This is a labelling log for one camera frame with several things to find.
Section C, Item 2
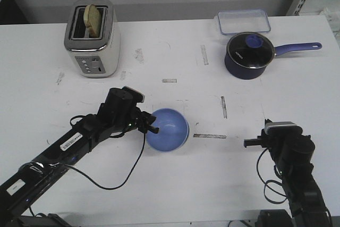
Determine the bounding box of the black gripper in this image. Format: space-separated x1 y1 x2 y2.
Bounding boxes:
243 119 303 148
97 88 159 134

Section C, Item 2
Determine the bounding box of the blue bowl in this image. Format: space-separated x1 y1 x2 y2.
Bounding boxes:
146 108 189 152

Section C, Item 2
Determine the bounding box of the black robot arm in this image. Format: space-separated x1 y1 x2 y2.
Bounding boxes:
244 119 333 226
1 87 159 225

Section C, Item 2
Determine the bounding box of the white silver toaster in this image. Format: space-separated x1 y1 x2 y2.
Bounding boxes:
64 0 121 78

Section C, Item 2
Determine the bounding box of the glass pot lid blue knob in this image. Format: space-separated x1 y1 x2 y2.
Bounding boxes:
226 32 275 69

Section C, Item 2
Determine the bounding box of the slice of toast bread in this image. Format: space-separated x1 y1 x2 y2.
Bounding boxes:
83 4 101 38

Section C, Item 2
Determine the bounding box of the clear plastic food container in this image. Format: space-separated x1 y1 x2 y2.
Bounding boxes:
216 9 271 36

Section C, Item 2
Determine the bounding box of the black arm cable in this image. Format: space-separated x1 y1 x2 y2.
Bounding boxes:
256 147 289 205
62 115 147 190

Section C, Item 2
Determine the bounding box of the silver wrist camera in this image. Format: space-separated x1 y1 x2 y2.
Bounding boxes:
264 121 296 135
122 86 145 103

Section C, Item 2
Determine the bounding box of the blue saucepan with handle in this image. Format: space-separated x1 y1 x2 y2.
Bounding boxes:
224 41 322 80

